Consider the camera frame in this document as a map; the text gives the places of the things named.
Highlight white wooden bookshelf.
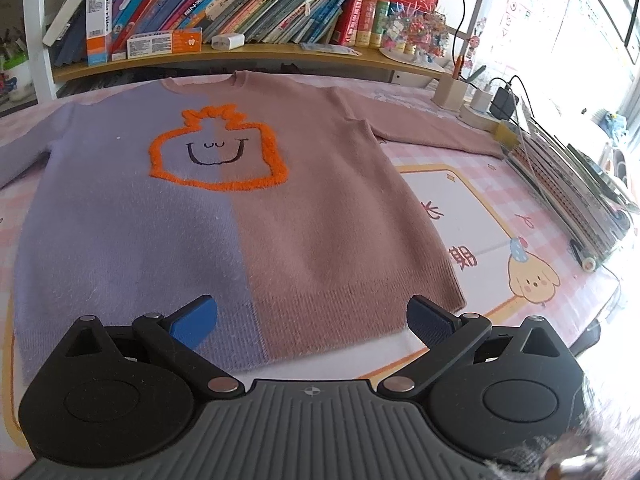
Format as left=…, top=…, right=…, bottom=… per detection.
left=22, top=0, right=497, bottom=101

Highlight white charger plug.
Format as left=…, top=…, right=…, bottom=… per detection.
left=210, top=32, right=245, bottom=51

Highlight purple and mauve knit sweater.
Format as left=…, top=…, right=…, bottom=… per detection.
left=1, top=72, right=501, bottom=379

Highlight stack of notebooks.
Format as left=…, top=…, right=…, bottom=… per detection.
left=503, top=108, right=639, bottom=273

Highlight lying usmile toothpaste box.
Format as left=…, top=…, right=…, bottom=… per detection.
left=127, top=27, right=202, bottom=60

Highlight row of colourful books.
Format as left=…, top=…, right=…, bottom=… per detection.
left=43, top=0, right=345, bottom=67

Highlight upright usmile toothpaste box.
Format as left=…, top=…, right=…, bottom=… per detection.
left=86, top=0, right=113, bottom=66

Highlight white power strip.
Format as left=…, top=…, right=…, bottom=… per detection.
left=458, top=84, right=520, bottom=133

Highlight beige pen holder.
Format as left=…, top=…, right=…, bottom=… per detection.
left=432, top=74, right=469, bottom=112

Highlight red dictionaries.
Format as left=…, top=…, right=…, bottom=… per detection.
left=330, top=0, right=439, bottom=48

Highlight white green-lidded jar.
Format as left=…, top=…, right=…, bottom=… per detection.
left=2, top=53, right=32, bottom=102

